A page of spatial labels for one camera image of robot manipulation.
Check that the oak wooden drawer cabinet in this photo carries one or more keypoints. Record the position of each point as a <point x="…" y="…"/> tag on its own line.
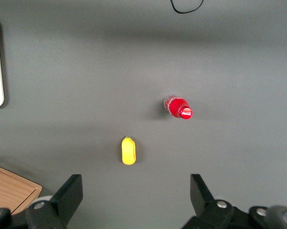
<point x="10" y="188"/>

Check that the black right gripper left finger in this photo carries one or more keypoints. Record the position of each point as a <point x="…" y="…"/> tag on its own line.
<point x="64" y="200"/>

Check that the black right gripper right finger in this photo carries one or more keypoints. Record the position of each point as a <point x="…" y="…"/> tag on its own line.
<point x="203" y="202"/>

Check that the yellow lemon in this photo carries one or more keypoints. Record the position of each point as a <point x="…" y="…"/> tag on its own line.
<point x="128" y="151"/>

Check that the red cola bottle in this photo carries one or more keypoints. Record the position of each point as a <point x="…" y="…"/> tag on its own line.
<point x="178" y="108"/>

